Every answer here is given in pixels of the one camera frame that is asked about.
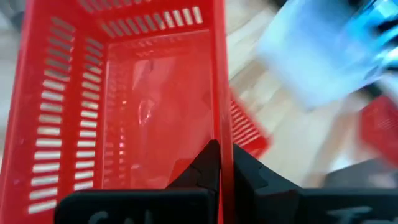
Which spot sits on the clear plastic basket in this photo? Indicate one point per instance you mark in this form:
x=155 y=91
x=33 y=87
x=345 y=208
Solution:
x=317 y=53

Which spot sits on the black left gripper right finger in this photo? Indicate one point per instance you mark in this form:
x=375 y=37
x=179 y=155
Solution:
x=295 y=207

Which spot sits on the dark grey plastic basket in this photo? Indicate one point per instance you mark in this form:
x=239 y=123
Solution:
x=363 y=175

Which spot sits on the red slotted plastic basket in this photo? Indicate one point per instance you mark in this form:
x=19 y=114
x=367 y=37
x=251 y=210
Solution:
x=124 y=109
x=245 y=127
x=381 y=127

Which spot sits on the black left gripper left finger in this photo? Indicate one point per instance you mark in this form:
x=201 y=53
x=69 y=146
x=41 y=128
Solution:
x=140 y=207

